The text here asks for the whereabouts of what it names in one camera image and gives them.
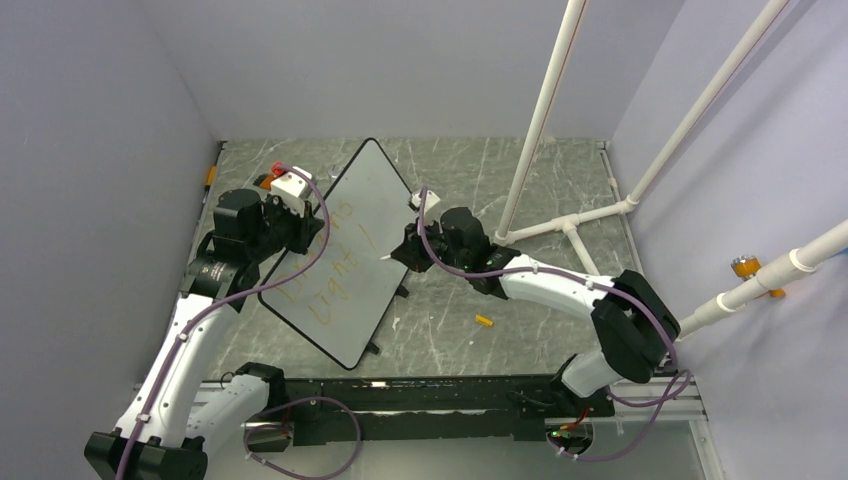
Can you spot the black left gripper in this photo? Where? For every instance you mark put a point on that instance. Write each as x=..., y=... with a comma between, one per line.
x=308, y=226

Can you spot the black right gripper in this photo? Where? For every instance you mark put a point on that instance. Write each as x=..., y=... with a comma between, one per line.
x=410, y=252

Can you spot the white whiteboard black frame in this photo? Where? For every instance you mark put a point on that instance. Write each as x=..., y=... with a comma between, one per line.
x=336, y=295

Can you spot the yellow marker cap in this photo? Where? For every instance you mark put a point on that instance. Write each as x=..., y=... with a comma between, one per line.
x=483, y=321

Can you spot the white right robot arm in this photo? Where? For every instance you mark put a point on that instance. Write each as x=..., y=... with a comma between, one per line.
x=634, y=328

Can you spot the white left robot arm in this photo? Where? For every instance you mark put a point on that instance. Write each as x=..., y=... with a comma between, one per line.
x=161, y=435

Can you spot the orange hex key set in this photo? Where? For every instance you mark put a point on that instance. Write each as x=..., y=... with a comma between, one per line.
x=264, y=181

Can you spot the orange-black screwdriver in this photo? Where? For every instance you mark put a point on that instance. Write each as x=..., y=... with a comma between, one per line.
x=210, y=178

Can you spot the orange clamp on pipe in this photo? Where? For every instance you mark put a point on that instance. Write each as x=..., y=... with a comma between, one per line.
x=746, y=267

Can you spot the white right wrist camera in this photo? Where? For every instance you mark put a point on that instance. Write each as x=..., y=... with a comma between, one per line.
x=424, y=205

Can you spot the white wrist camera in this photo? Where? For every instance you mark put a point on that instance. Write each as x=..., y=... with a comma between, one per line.
x=424, y=205
x=290, y=184

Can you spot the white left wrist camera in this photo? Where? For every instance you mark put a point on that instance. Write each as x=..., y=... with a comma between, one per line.
x=290, y=184

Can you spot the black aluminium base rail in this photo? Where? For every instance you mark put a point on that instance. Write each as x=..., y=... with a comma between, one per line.
x=310, y=412

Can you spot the white PVC pipe frame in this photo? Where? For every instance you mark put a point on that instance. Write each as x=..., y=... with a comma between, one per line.
x=602, y=52

